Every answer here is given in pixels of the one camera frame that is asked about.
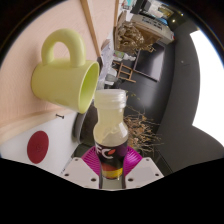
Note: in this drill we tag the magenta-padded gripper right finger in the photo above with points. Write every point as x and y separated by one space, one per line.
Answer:
134 158

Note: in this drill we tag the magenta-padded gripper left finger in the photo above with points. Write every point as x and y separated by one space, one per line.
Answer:
89 157

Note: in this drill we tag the clear drink bottle white cap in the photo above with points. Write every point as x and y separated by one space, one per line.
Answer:
110 133

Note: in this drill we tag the dark grey pot dried plant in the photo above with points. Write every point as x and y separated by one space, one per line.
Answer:
90 130

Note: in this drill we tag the grey plant saucer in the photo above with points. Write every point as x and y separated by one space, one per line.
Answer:
77 128

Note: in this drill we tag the flat round red coaster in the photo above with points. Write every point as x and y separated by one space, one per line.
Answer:
38 146

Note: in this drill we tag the yellow-green mug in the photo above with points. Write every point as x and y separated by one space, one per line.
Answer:
60 83

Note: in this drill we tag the wooden easel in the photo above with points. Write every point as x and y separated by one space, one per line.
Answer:
125 70

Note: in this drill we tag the printed newspaper sheets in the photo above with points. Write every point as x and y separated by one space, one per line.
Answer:
106 63

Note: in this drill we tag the ceiling light strip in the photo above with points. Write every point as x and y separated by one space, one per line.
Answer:
210 83

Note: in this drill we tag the brown sculpture on wooden base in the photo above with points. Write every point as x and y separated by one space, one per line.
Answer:
130 36

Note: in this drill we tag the black wall screen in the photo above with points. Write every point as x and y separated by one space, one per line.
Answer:
150 61

